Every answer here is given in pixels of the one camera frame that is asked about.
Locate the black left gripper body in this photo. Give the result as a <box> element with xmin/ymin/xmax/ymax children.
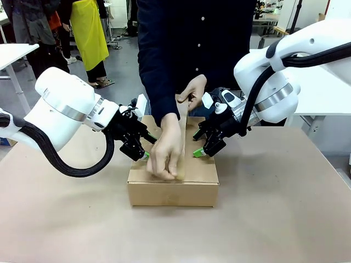
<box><xmin>109</xmin><ymin>105</ymin><xmax>148</xmax><ymax>144</ymax></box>

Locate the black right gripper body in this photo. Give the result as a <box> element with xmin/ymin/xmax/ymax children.
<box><xmin>207</xmin><ymin>110</ymin><xmax>244</xmax><ymax>138</ymax></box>

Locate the brown cardboard box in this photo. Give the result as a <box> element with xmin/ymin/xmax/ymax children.
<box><xmin>127</xmin><ymin>115</ymin><xmax>219</xmax><ymax>208</ymax></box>

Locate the person's right forearm dark sleeve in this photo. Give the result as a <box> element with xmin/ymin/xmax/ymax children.
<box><xmin>142</xmin><ymin>68</ymin><xmax>182</xmax><ymax>128</ymax></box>

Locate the blue box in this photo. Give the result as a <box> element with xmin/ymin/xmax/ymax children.
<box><xmin>0</xmin><ymin>136</ymin><xmax>18</xmax><ymax>148</ymax></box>

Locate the person's right hand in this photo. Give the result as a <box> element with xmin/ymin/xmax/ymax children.
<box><xmin>146</xmin><ymin>112</ymin><xmax>185</xmax><ymax>181</ymax></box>

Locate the person's left hand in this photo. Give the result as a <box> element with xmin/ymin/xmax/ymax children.
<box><xmin>176</xmin><ymin>73</ymin><xmax>208</xmax><ymax>112</ymax></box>

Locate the person in navy shirt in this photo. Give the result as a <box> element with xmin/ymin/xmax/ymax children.
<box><xmin>136</xmin><ymin>0</ymin><xmax>257</xmax><ymax>128</ymax></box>

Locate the person in yellow apron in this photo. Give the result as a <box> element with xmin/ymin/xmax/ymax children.
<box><xmin>61</xmin><ymin>0</ymin><xmax>115</xmax><ymax>88</ymax></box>

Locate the white desk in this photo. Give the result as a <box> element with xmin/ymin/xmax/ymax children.
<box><xmin>0</xmin><ymin>43</ymin><xmax>41</xmax><ymax>117</ymax></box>
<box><xmin>285</xmin><ymin>68</ymin><xmax>351</xmax><ymax>154</ymax></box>

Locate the black stand pole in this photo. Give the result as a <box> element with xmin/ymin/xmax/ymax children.
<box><xmin>289</xmin><ymin>0</ymin><xmax>304</xmax><ymax>32</ymax></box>

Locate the person in grey dark clothes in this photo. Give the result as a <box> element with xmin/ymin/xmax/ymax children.
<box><xmin>8</xmin><ymin>0</ymin><xmax>72</xmax><ymax>80</ymax></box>

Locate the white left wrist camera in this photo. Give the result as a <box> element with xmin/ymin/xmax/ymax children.
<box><xmin>135</xmin><ymin>93</ymin><xmax>148</xmax><ymax>118</ymax></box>

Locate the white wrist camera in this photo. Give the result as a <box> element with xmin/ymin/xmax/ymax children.
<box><xmin>135</xmin><ymin>93</ymin><xmax>148</xmax><ymax>118</ymax></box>
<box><xmin>202</xmin><ymin>92</ymin><xmax>214</xmax><ymax>108</ymax></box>

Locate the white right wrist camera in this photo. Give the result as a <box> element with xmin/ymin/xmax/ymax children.
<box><xmin>202</xmin><ymin>92</ymin><xmax>214</xmax><ymax>108</ymax></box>

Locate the black left arm cable bundle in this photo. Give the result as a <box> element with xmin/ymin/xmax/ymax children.
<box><xmin>0</xmin><ymin>108</ymin><xmax>115</xmax><ymax>178</ymax></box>

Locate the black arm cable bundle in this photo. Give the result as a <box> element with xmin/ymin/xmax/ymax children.
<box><xmin>0</xmin><ymin>108</ymin><xmax>115</xmax><ymax>178</ymax></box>
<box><xmin>239</xmin><ymin>48</ymin><xmax>351</xmax><ymax>137</ymax></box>

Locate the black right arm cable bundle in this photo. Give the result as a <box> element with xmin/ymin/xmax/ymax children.
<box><xmin>239</xmin><ymin>48</ymin><xmax>351</xmax><ymax>137</ymax></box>

